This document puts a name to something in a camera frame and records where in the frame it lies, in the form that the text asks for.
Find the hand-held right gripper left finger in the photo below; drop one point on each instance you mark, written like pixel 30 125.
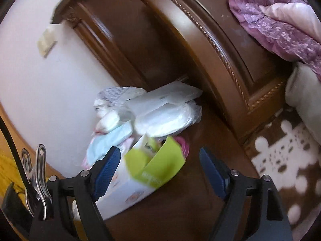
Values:
pixel 106 175

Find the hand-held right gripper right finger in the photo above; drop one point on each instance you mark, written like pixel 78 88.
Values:
pixel 213 175

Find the green white cardboard box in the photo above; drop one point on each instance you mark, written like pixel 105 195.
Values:
pixel 140 180

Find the blue face mask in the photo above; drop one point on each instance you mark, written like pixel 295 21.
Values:
pixel 107 140

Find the patterned clear plastic bag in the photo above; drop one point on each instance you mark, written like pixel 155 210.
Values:
pixel 112 95

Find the metal spring clip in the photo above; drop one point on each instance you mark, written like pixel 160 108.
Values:
pixel 41 180

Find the magenta packet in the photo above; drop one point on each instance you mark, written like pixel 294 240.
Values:
pixel 183 146

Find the dark wooden nightstand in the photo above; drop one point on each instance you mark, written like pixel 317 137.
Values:
pixel 200 130

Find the white tissue pack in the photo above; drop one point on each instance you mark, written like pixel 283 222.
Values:
pixel 107 121

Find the brown white dotted blanket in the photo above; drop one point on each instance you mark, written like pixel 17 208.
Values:
pixel 275 140

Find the clear plastic tray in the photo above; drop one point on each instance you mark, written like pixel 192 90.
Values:
pixel 163 93

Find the grey white pillow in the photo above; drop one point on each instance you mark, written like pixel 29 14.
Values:
pixel 306 100

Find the purple lace quilt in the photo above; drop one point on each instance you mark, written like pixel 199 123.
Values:
pixel 263 30

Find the dark wooden headboard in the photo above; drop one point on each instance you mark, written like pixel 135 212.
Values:
pixel 213 17

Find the beige wall switch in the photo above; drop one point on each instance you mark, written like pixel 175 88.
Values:
pixel 47 41

